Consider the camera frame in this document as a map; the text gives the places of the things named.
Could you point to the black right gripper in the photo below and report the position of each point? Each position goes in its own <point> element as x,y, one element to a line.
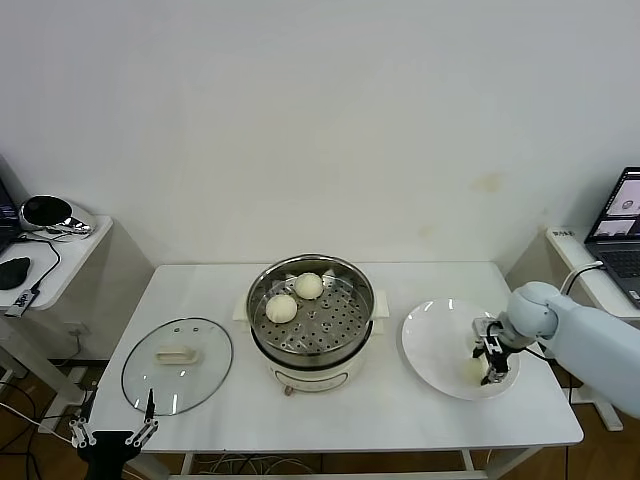
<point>494,351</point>

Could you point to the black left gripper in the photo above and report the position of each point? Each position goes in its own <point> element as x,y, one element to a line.
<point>107,447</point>

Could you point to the white steamed baozi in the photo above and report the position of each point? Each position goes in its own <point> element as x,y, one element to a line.
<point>472,371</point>
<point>281,308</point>
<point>308,286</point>

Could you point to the round glass pot lid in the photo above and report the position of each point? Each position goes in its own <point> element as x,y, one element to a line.
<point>200,385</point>

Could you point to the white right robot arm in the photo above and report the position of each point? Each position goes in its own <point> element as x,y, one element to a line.
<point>590,340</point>

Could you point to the perforated steel steamer basket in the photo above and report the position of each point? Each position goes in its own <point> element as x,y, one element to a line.
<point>325,335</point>

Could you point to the round white plate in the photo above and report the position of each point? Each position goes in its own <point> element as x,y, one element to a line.
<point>430,340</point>

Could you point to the white side table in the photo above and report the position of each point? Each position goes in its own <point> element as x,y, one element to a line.
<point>567,250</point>
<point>75,260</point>

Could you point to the grey usb hub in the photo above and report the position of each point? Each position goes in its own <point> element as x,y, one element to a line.
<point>22,302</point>

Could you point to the white label sticker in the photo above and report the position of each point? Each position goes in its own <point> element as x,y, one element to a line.
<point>563,233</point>

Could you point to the grey open laptop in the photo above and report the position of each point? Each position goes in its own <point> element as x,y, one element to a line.
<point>620,260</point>

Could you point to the black computer mouse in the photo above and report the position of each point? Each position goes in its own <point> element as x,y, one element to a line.
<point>14,272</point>

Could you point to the cream electric cooker pot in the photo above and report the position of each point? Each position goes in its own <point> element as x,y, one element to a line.
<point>310,377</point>

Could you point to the shiny chrome headset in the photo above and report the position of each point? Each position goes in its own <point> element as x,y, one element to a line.
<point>45,210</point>

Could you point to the dark open laptop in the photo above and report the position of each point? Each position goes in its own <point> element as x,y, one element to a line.
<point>4,210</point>

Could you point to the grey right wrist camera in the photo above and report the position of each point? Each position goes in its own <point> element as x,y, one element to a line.
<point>484,327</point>

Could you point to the white metal table frame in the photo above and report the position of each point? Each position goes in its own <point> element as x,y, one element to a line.
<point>468,461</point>

